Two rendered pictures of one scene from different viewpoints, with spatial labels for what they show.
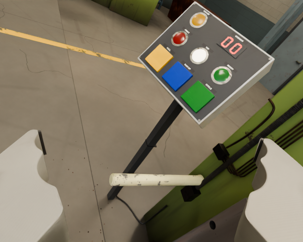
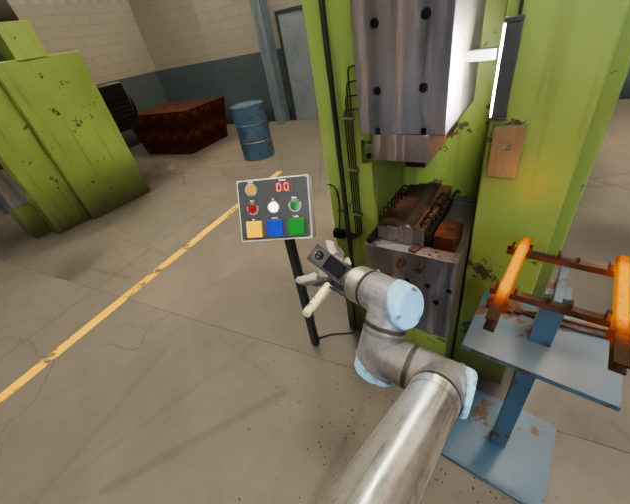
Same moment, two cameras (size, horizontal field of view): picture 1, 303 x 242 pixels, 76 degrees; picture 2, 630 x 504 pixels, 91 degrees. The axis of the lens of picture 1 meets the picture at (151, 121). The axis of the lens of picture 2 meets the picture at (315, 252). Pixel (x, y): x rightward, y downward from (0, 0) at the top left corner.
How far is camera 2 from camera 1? 0.77 m
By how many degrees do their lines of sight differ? 11
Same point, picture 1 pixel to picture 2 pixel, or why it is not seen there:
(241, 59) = (294, 188)
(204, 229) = not seen: hidden behind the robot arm
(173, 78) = (275, 231)
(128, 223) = (346, 342)
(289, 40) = (289, 54)
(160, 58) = (256, 228)
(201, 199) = not seen: hidden behind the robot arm
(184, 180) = not seen: hidden behind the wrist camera
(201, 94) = (297, 223)
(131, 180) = (315, 302)
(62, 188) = (281, 376)
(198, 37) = (261, 198)
